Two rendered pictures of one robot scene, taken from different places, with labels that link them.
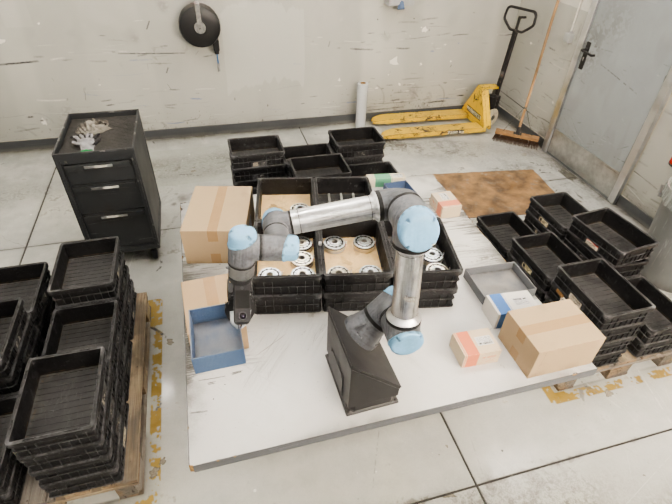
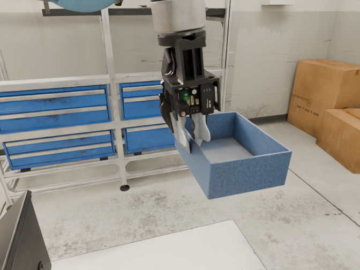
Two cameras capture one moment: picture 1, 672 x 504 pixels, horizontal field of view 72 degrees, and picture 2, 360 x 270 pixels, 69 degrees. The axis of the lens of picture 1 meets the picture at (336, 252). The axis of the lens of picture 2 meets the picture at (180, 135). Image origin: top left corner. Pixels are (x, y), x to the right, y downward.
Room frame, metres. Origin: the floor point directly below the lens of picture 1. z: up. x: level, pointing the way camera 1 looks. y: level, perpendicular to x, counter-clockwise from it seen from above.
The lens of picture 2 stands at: (1.39, 0.27, 1.35)
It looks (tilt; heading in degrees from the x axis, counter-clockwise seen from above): 26 degrees down; 180
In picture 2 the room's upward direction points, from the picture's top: straight up
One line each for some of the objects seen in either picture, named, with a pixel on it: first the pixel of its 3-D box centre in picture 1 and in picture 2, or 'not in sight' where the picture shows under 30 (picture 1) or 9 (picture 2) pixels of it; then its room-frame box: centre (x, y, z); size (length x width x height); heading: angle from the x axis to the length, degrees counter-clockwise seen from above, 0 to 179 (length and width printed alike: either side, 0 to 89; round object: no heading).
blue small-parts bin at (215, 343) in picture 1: (216, 335); (224, 147); (0.93, 0.36, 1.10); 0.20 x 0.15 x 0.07; 17
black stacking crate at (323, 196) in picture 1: (344, 206); not in sight; (2.02, -0.03, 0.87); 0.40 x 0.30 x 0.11; 6
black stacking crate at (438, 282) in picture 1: (417, 253); not in sight; (1.66, -0.38, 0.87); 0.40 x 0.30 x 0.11; 6
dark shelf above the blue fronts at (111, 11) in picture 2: not in sight; (139, 12); (-0.66, -0.02, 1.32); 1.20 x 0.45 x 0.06; 107
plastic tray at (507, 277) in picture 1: (498, 282); not in sight; (1.65, -0.79, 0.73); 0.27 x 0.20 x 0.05; 105
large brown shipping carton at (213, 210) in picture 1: (220, 223); not in sight; (1.92, 0.60, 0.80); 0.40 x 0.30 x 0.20; 5
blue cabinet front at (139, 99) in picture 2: not in sight; (170, 115); (-0.49, 0.19, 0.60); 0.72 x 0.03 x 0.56; 107
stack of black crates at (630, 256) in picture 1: (599, 257); not in sight; (2.31, -1.68, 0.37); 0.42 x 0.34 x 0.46; 17
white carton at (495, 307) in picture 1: (510, 309); not in sight; (1.45, -0.78, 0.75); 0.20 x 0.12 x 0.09; 103
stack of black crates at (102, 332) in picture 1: (91, 356); not in sight; (1.42, 1.19, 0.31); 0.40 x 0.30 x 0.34; 17
